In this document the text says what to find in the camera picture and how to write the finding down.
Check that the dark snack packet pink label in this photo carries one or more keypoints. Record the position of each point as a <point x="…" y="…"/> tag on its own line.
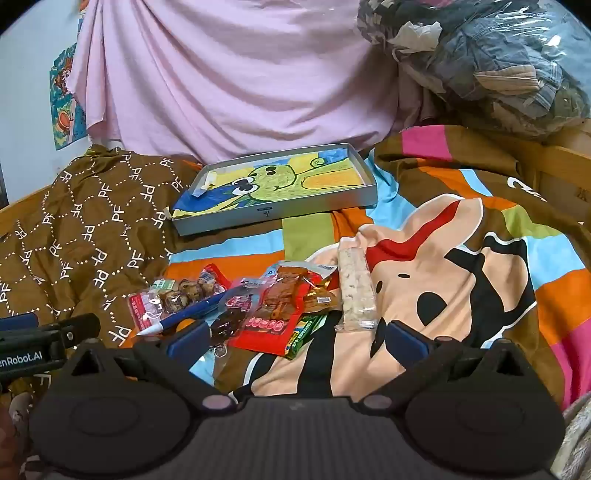
<point x="235" y="304"/>

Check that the cartoon wall poster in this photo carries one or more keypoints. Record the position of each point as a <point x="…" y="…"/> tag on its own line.
<point x="62" y="92"/>

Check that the colourful cartoon drawing sheet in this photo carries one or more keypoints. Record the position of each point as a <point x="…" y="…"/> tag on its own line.
<point x="277" y="180"/>

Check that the brown quilt with white letters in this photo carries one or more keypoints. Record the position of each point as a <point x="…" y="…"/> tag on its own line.
<point x="92" y="230"/>

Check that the pink cloth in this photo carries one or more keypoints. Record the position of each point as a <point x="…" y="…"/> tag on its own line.
<point x="231" y="69"/>

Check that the golden brown snack packet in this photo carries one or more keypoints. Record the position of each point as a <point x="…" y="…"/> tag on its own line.
<point x="321" y="302"/>

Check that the brown chunks packet red end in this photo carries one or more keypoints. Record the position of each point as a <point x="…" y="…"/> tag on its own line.
<point x="194" y="290"/>

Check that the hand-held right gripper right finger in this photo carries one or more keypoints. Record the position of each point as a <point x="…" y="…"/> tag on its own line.
<point x="406" y="344"/>

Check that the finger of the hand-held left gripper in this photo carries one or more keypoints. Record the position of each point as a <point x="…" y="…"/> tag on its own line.
<point x="18" y="321"/>
<point x="78" y="328"/>

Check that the biscuit packet green white label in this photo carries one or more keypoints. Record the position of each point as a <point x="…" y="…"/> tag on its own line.
<point x="164" y="284"/>

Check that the green snack packet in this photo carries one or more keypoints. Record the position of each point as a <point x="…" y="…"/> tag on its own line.
<point x="302" y="337"/>

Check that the white rice bar packet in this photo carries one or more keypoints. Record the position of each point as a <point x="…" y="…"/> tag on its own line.
<point x="355" y="286"/>

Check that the patterned clothes pile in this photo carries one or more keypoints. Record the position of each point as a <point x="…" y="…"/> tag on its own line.
<point x="485" y="55"/>

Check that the clear packet with red label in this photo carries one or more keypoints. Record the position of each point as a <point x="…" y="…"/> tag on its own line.
<point x="147" y="309"/>

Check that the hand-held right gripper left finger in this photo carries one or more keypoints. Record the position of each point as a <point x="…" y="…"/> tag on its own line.
<point x="187" y="340"/>

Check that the light blue snack packet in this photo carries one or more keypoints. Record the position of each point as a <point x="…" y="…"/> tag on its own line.
<point x="251" y="282"/>

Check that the grey box tray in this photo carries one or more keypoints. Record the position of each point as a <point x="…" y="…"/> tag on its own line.
<point x="277" y="215"/>

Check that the wooden bed frame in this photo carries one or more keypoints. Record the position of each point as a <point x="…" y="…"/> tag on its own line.
<point x="568" y="157"/>

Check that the red packet with brown snack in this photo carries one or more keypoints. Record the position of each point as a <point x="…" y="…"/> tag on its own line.
<point x="272" y="318"/>

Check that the pale patterned cloth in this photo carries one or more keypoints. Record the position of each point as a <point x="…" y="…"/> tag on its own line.
<point x="575" y="438"/>

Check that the blue and white cone packet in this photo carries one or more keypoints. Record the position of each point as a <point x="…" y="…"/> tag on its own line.
<point x="194" y="311"/>

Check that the colourful cartoon blanket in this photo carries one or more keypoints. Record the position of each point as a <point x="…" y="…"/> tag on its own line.
<point x="461" y="258"/>

